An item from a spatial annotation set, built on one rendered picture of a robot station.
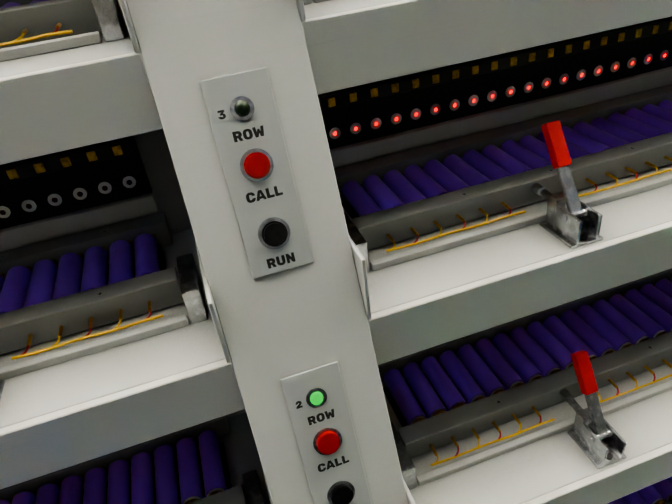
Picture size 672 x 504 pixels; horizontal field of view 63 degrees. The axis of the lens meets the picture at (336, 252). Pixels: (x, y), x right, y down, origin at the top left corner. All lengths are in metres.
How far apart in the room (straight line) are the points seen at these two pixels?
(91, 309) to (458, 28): 0.32
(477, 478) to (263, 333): 0.24
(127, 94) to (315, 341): 0.19
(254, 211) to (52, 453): 0.20
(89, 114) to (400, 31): 0.19
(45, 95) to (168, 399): 0.19
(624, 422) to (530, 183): 0.23
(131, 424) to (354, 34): 0.28
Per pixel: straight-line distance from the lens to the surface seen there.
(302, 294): 0.36
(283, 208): 0.34
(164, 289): 0.42
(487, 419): 0.53
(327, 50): 0.36
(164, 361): 0.38
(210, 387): 0.38
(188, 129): 0.34
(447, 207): 0.45
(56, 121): 0.36
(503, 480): 0.51
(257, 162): 0.33
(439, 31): 0.39
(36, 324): 0.43
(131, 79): 0.35
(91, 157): 0.50
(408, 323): 0.39
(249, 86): 0.34
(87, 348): 0.41
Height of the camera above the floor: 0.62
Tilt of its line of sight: 14 degrees down
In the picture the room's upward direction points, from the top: 13 degrees counter-clockwise
